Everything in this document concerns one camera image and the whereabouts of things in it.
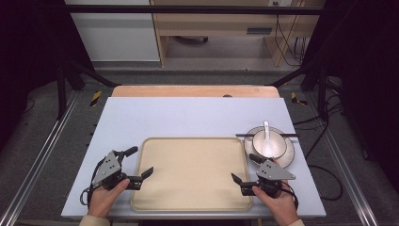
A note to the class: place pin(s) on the person's right hand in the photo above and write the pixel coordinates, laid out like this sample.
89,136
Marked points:
282,207

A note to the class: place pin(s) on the light wooden table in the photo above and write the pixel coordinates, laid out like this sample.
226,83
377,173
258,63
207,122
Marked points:
188,91

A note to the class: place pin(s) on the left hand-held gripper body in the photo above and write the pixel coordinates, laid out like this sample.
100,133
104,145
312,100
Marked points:
106,168

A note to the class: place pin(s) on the black curtain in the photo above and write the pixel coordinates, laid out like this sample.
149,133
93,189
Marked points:
363,78
31,62

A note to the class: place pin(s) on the white cabinet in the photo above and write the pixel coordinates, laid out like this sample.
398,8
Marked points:
116,37

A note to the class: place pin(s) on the white plate with dark rim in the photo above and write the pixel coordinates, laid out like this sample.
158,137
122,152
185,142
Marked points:
288,153

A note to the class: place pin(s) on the white ceramic spoon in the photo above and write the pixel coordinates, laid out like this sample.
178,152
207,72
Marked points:
268,146

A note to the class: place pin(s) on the light wooden desk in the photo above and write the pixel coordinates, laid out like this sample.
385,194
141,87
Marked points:
213,23

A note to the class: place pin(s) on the aluminium floor rail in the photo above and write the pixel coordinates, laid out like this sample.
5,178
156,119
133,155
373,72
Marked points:
348,169
40,157

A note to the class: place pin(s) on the beige rectangular tray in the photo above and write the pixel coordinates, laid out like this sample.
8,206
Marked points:
191,175

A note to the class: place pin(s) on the white bowl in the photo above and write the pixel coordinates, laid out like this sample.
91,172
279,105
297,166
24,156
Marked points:
279,142

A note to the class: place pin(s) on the black horizontal frame bar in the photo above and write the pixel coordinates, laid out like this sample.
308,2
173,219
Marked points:
188,9

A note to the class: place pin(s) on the person's left hand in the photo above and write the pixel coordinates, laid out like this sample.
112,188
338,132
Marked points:
102,201

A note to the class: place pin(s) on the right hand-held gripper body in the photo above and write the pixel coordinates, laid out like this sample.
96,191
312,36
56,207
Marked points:
273,172

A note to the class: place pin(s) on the black metal frame stand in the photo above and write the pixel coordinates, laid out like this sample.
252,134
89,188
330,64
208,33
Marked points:
322,94
61,94

